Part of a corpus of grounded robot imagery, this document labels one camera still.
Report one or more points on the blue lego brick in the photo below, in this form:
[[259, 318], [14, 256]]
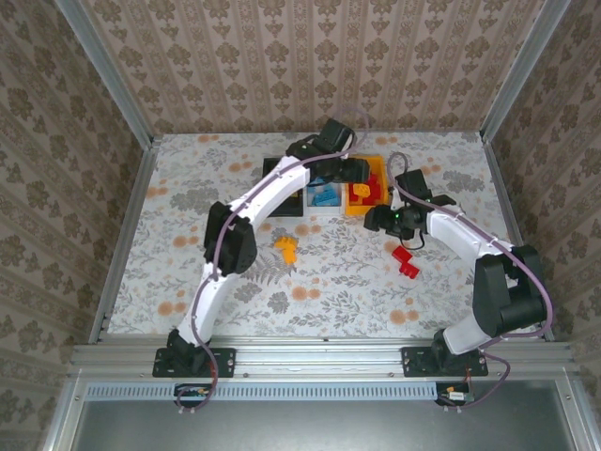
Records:
[[326, 201], [329, 191], [315, 183]]

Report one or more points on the yellow lego brick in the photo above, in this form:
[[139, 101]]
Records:
[[361, 190], [289, 256], [285, 242]]

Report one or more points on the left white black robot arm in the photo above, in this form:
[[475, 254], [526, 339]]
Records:
[[267, 197]]

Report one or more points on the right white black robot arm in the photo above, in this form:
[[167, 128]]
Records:
[[455, 230]]

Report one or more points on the yellow plastic bin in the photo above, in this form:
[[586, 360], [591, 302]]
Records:
[[357, 210]]

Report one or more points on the white plastic bin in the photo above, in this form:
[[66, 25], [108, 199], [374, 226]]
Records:
[[324, 211]]

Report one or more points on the black plastic bin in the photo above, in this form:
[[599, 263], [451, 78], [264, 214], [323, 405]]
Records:
[[288, 209]]

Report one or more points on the small connector board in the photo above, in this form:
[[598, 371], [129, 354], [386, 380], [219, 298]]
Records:
[[455, 394], [195, 392]]

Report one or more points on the grey metal sheet panel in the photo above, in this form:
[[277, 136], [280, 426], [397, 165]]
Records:
[[328, 427]]

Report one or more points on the aluminium side rail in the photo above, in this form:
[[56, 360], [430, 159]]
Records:
[[136, 206], [509, 211]]

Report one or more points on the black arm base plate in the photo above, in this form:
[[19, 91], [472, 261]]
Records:
[[220, 362], [415, 362]]

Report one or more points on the aluminium table edge rail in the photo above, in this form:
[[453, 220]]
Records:
[[319, 359]]

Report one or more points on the aluminium corner post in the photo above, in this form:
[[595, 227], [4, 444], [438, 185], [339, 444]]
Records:
[[105, 70], [523, 70]]

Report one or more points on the aluminium lower frame rail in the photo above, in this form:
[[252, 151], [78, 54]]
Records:
[[63, 418], [580, 418]]

